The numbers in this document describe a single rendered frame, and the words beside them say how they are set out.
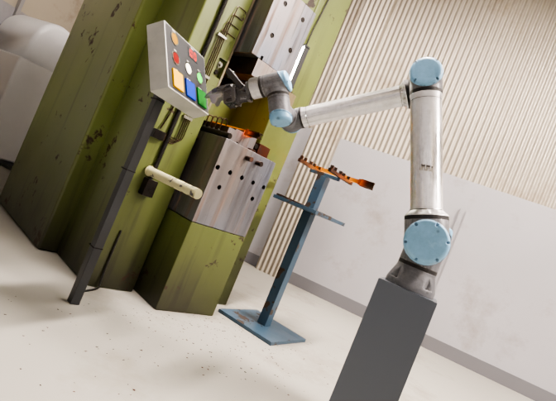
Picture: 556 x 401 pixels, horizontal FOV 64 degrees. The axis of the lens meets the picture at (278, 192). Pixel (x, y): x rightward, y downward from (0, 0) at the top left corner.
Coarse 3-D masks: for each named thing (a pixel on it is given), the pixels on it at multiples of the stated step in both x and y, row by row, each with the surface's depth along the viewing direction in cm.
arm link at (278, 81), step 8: (280, 72) 178; (264, 80) 179; (272, 80) 178; (280, 80) 177; (288, 80) 179; (264, 88) 179; (272, 88) 177; (280, 88) 177; (288, 88) 178; (264, 96) 183
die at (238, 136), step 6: (204, 120) 250; (210, 126) 236; (216, 126) 233; (222, 126) 230; (234, 132) 228; (240, 132) 231; (234, 138) 229; (240, 138) 232; (246, 138) 234; (252, 138) 237; (240, 144) 233; (246, 144) 235; (252, 144) 239
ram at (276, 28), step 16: (256, 0) 233; (272, 0) 224; (288, 0) 230; (256, 16) 229; (272, 16) 225; (288, 16) 232; (304, 16) 240; (256, 32) 225; (272, 32) 228; (288, 32) 235; (304, 32) 243; (240, 48) 230; (256, 48) 224; (272, 48) 231; (288, 48) 238; (272, 64) 234; (288, 64) 241
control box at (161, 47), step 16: (160, 32) 170; (176, 32) 179; (160, 48) 169; (176, 48) 177; (192, 48) 191; (160, 64) 168; (176, 64) 174; (192, 64) 189; (160, 80) 167; (192, 80) 186; (160, 96) 173; (176, 96) 174; (192, 112) 192
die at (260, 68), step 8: (232, 56) 241; (232, 64) 239; (240, 64) 235; (248, 64) 230; (256, 64) 227; (264, 64) 230; (240, 72) 233; (248, 72) 228; (256, 72) 228; (264, 72) 231; (272, 72) 235
